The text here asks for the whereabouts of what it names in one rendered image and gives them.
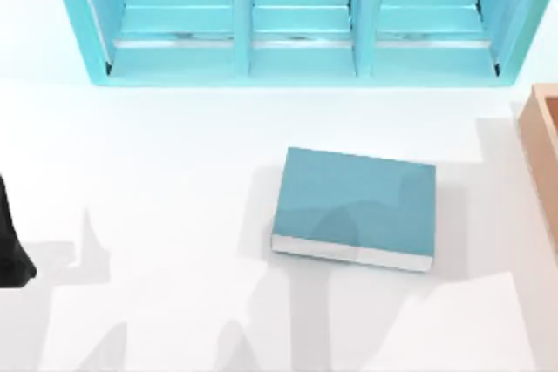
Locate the light blue rack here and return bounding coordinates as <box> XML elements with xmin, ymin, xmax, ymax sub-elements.
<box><xmin>48</xmin><ymin>0</ymin><xmax>558</xmax><ymax>90</ymax></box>

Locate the salmon-coloured shallow box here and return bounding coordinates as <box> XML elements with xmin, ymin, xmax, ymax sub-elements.
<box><xmin>518</xmin><ymin>83</ymin><xmax>558</xmax><ymax>254</ymax></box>

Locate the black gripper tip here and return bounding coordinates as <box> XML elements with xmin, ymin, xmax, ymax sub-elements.
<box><xmin>0</xmin><ymin>174</ymin><xmax>37</xmax><ymax>290</ymax></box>

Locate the teal blue book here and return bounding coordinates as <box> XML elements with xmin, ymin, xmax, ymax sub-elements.
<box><xmin>269</xmin><ymin>146</ymin><xmax>438</xmax><ymax>274</ymax></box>

